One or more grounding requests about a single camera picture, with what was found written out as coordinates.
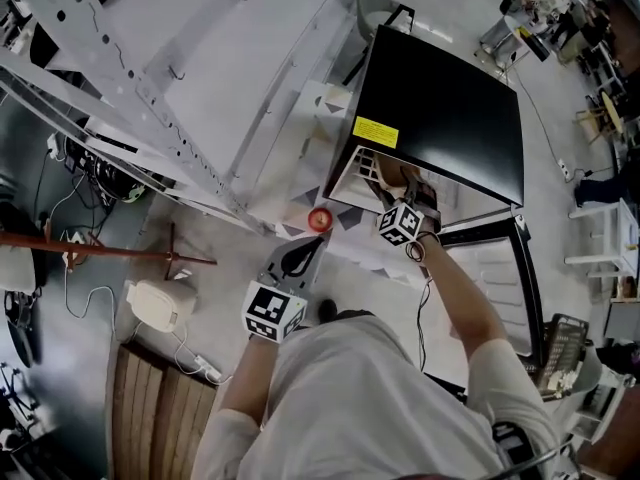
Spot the thin black cable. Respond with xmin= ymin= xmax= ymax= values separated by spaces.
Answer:
xmin=404 ymin=231 xmax=441 ymax=375

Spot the white side table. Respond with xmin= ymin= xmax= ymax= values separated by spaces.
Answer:
xmin=563 ymin=196 xmax=640 ymax=280

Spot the person's right forearm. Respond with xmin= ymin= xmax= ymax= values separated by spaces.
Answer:
xmin=413 ymin=230 xmax=507 ymax=352

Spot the black plastic basket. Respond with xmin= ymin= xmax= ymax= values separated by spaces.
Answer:
xmin=531 ymin=312 xmax=592 ymax=400

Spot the person's black shoe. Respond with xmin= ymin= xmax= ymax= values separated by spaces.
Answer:
xmin=316 ymin=298 xmax=340 ymax=325

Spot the person's left forearm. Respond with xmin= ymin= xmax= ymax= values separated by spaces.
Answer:
xmin=218 ymin=335 xmax=282 ymax=420

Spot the black cable coil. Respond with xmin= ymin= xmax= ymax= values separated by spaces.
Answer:
xmin=91 ymin=154 xmax=147 ymax=205

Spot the white boxy appliance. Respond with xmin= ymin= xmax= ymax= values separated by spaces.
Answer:
xmin=123 ymin=279 xmax=197 ymax=335

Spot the grey triangle patterned mat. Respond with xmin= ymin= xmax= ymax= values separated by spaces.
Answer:
xmin=276 ymin=79 xmax=432 ymax=285

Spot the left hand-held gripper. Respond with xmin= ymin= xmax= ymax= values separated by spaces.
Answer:
xmin=241 ymin=235 xmax=327 ymax=345

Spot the white metal shelving rack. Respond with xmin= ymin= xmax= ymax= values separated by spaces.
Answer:
xmin=0 ymin=0 xmax=374 ymax=242

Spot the wooden slatted pallet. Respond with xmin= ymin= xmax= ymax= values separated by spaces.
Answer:
xmin=106 ymin=344 xmax=220 ymax=480

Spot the person's white shirt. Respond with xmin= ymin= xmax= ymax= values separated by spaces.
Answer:
xmin=191 ymin=312 xmax=562 ymax=480

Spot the red round fruit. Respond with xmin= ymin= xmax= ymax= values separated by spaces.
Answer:
xmin=307 ymin=207 xmax=333 ymax=232

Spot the red-brown wooden coat stand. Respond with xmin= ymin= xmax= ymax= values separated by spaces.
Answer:
xmin=0 ymin=221 xmax=219 ymax=282

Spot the black mini fridge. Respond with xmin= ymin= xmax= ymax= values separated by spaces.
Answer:
xmin=322 ymin=24 xmax=547 ymax=370

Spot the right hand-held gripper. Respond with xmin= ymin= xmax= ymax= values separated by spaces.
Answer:
xmin=368 ymin=165 xmax=444 ymax=248

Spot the round wooden stool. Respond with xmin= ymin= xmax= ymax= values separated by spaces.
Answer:
xmin=573 ymin=90 xmax=627 ymax=145

